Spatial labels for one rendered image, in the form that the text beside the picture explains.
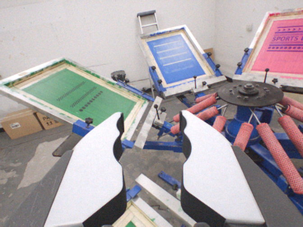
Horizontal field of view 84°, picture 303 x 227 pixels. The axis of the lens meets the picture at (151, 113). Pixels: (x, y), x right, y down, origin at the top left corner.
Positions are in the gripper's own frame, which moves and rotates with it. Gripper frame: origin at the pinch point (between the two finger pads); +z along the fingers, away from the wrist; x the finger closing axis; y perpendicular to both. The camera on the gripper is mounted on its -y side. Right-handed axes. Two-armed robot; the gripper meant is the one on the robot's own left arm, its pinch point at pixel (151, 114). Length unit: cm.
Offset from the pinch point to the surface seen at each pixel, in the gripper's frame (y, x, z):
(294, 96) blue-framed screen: 108, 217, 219
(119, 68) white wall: 101, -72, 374
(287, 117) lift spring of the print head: 36, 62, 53
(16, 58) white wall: 62, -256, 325
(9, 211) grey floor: 193, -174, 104
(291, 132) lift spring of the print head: 41, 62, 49
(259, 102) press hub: 30, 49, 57
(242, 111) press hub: 40, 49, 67
